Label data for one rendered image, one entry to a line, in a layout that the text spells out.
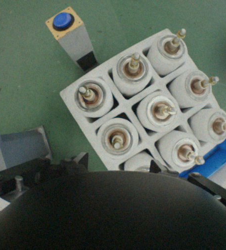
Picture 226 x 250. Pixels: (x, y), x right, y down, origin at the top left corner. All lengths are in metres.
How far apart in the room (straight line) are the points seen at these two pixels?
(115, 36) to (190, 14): 0.40
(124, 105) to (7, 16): 0.88
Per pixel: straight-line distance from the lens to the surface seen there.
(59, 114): 0.66
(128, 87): 0.38
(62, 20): 0.37
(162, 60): 0.41
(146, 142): 0.45
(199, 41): 0.80
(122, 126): 0.36
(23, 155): 0.53
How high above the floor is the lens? 0.61
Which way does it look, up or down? 87 degrees down
